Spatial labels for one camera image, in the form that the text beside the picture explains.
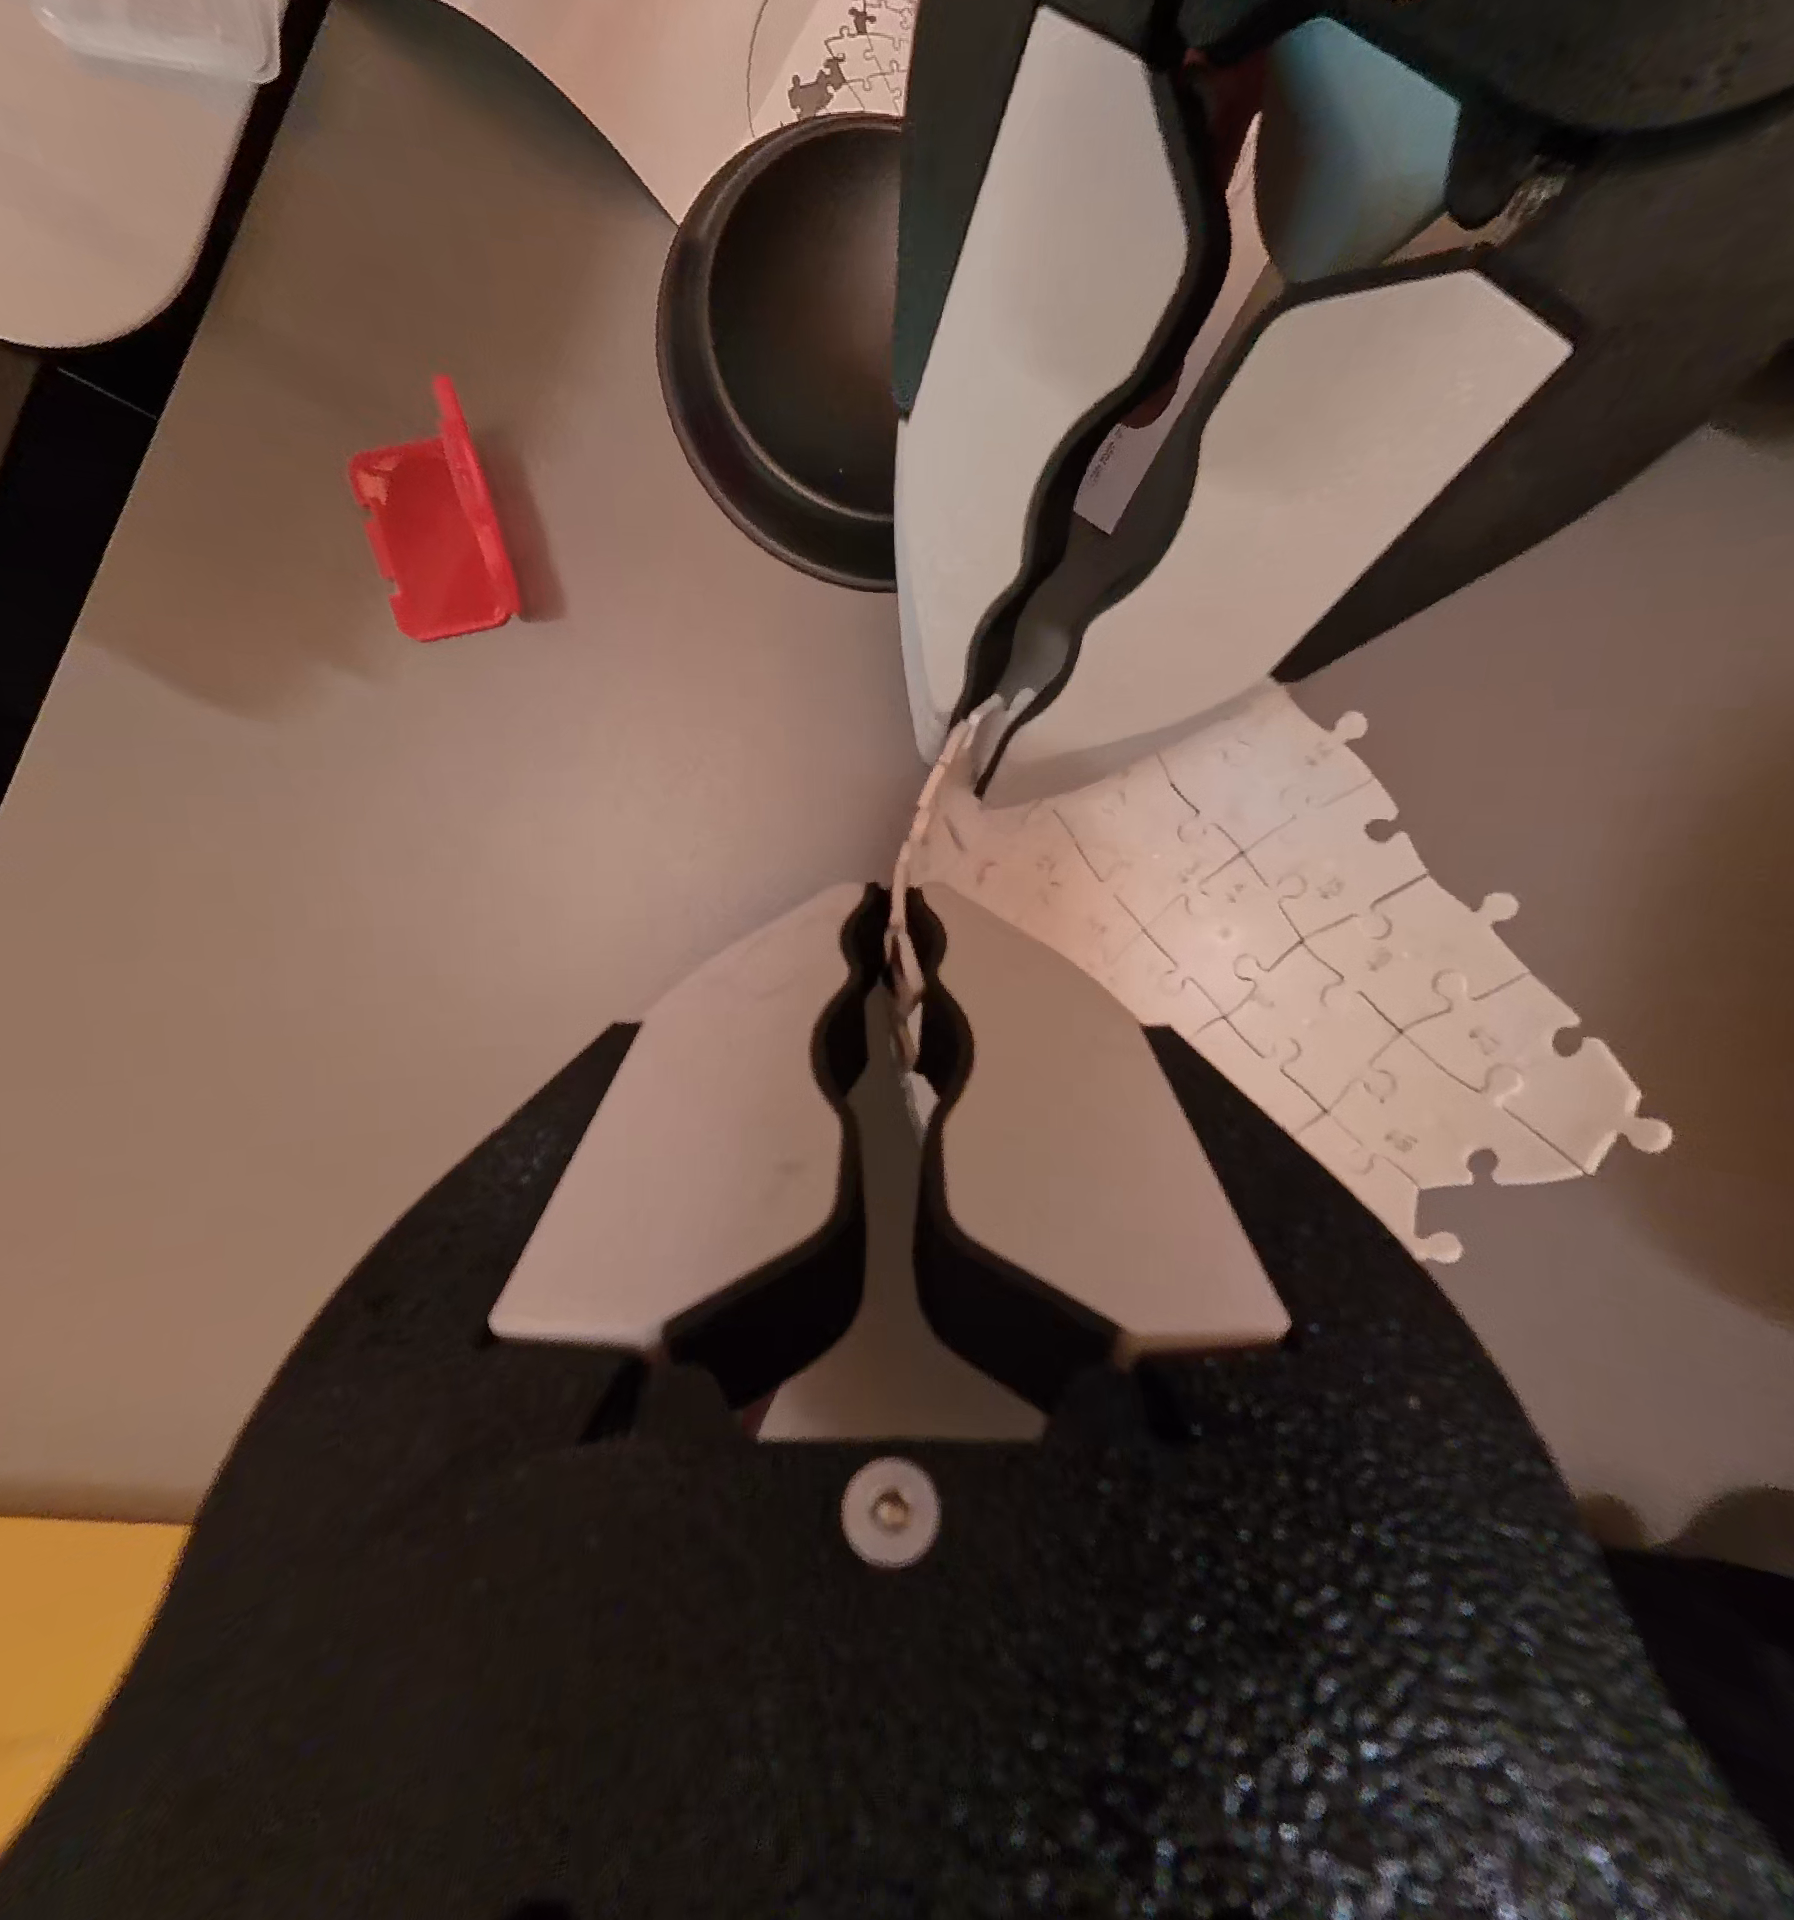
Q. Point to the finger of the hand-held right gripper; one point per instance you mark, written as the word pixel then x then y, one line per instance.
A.
pixel 1348 480
pixel 1064 270

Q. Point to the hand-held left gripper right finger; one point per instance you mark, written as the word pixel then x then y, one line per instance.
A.
pixel 1123 1184

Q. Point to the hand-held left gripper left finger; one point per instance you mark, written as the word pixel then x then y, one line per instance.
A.
pixel 688 1170

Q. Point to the partly built puzzle ball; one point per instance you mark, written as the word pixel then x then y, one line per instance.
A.
pixel 1316 961

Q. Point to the black round ball stand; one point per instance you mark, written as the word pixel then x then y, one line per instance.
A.
pixel 778 360

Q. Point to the puzzle instruction leaflet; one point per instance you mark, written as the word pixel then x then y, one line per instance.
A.
pixel 657 90

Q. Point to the red plastic case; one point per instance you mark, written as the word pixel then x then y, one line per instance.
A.
pixel 440 525

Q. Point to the person's black clothing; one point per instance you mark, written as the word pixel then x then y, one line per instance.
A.
pixel 1754 1726

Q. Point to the yellow plastic bin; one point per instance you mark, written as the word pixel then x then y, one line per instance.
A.
pixel 29 1695

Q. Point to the clear plastic packaging tray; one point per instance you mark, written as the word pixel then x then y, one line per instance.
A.
pixel 71 211

